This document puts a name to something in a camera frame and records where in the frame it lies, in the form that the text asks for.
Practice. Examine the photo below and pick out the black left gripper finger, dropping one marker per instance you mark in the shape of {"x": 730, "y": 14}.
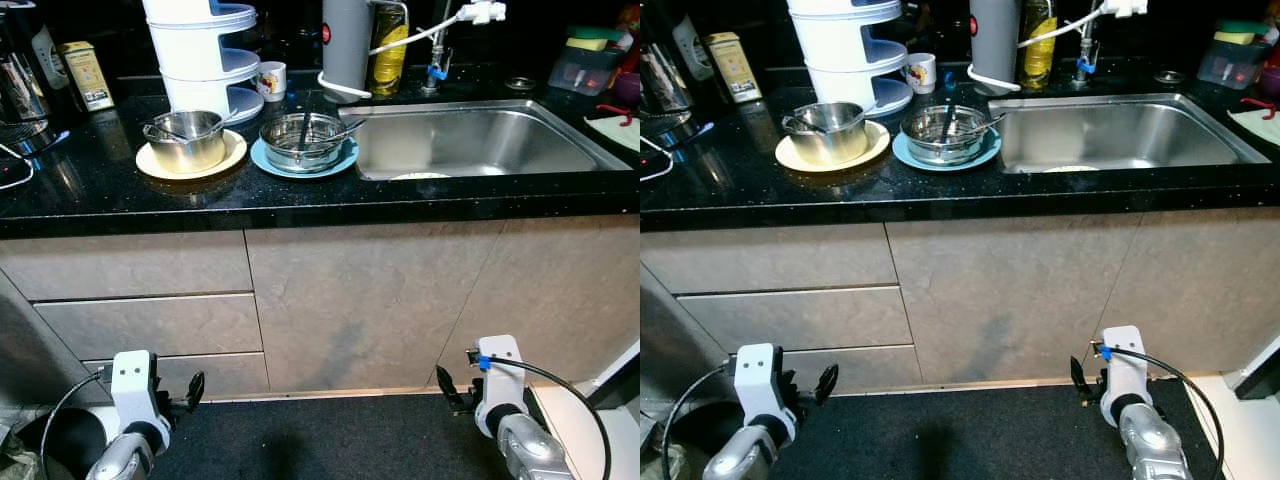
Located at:
{"x": 827, "y": 382}
{"x": 196, "y": 388}

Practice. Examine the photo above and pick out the red plastic bottle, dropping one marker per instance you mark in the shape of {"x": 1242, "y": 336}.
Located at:
{"x": 628, "y": 25}
{"x": 1274, "y": 25}

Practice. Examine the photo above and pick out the white printed mug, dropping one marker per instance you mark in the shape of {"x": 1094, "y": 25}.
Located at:
{"x": 271, "y": 80}
{"x": 920, "y": 72}

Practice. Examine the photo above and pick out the steel spoon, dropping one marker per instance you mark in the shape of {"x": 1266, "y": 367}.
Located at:
{"x": 985, "y": 122}
{"x": 335, "y": 131}

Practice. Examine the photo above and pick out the grey water filter cylinder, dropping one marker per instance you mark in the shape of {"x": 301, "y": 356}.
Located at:
{"x": 347, "y": 45}
{"x": 993, "y": 40}

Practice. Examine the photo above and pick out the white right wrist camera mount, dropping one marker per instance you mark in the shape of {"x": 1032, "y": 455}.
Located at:
{"x": 500, "y": 375}
{"x": 1125, "y": 365}

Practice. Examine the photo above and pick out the white blue tiered rack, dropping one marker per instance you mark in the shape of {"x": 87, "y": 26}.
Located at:
{"x": 850, "y": 50}
{"x": 200, "y": 60}

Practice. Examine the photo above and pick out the clear plastic sponge container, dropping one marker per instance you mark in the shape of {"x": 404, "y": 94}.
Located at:
{"x": 1235, "y": 62}
{"x": 585, "y": 70}

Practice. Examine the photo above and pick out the grey drawer front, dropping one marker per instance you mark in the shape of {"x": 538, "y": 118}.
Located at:
{"x": 120, "y": 265}
{"x": 230, "y": 372}
{"x": 760, "y": 260}
{"x": 790, "y": 318}
{"x": 870, "y": 365}
{"x": 150, "y": 325}

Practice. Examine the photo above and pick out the clear plastic rubbish bag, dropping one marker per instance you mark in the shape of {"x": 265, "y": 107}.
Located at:
{"x": 655, "y": 462}
{"x": 12, "y": 460}

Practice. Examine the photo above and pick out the patterned plate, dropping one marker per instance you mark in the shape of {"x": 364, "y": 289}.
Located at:
{"x": 1070, "y": 169}
{"x": 420, "y": 176}

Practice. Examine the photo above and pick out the black steel kettle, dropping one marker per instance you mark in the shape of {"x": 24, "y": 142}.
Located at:
{"x": 665, "y": 75}
{"x": 22, "y": 70}

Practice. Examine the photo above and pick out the round metal drain cover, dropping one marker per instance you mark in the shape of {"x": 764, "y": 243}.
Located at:
{"x": 1169, "y": 77}
{"x": 520, "y": 84}

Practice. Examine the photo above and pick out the wide steel bowl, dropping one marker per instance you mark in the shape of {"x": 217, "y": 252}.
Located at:
{"x": 300, "y": 155}
{"x": 945, "y": 148}

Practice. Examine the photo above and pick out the pale yellow plate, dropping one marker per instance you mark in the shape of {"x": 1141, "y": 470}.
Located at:
{"x": 150, "y": 165}
{"x": 790, "y": 158}

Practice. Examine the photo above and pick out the black floor mat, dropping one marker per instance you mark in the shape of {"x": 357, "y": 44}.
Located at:
{"x": 950, "y": 435}
{"x": 330, "y": 440}

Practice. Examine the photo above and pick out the stainless steel sink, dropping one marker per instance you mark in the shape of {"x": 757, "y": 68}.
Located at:
{"x": 480, "y": 140}
{"x": 1120, "y": 135}

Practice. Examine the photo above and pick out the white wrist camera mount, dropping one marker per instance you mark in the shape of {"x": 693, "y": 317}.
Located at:
{"x": 132, "y": 385}
{"x": 500, "y": 375}
{"x": 1125, "y": 365}
{"x": 760, "y": 385}

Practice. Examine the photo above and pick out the yellow tea box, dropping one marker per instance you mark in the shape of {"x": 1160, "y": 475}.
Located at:
{"x": 88, "y": 75}
{"x": 735, "y": 65}

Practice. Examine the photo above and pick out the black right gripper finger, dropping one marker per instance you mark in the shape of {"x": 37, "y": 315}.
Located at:
{"x": 1079, "y": 377}
{"x": 446, "y": 384}

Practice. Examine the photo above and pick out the small steel pot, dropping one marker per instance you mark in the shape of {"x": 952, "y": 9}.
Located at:
{"x": 185, "y": 145}
{"x": 830, "y": 140}

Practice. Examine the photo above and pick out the yellow green sponge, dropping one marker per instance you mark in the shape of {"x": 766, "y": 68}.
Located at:
{"x": 1240, "y": 32}
{"x": 590, "y": 40}

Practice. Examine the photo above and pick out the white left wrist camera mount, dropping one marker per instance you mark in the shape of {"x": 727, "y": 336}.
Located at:
{"x": 760, "y": 385}
{"x": 132, "y": 385}

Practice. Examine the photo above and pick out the white faucet filter attachment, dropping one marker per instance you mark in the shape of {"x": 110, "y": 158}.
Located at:
{"x": 483, "y": 12}
{"x": 1125, "y": 6}

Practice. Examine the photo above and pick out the steel faucet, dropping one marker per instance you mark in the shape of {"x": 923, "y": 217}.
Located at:
{"x": 1086, "y": 55}
{"x": 437, "y": 60}

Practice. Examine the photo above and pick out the light blue plate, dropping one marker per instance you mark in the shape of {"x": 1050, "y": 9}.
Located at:
{"x": 900, "y": 152}
{"x": 258, "y": 158}

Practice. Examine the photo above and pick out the pale green cloth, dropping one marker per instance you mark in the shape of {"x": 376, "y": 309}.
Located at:
{"x": 615, "y": 135}
{"x": 1258, "y": 128}

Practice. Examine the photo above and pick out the yellow oil bottle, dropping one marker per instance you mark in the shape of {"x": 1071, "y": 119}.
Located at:
{"x": 388, "y": 55}
{"x": 1038, "y": 50}

